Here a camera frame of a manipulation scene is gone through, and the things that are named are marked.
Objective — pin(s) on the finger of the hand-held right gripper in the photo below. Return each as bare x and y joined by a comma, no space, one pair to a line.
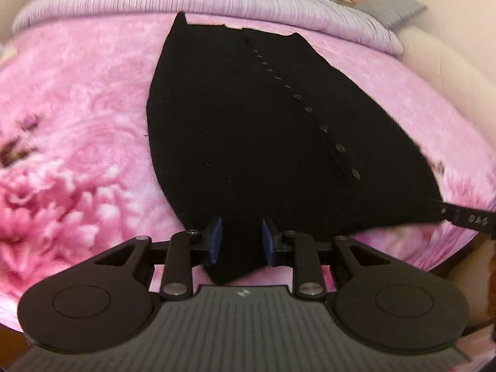
443,209

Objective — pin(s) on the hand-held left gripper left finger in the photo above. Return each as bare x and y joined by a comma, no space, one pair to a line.
216,240

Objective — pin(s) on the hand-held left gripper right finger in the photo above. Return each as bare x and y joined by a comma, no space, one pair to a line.
267,244

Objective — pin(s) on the black button cardigan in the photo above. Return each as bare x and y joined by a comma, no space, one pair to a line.
252,143

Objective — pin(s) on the white padded headboard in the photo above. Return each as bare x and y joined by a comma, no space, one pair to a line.
445,58

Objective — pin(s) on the pink floral blanket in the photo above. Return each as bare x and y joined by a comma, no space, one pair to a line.
77,124

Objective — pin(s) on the grey pillow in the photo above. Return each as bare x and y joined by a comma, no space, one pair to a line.
391,7

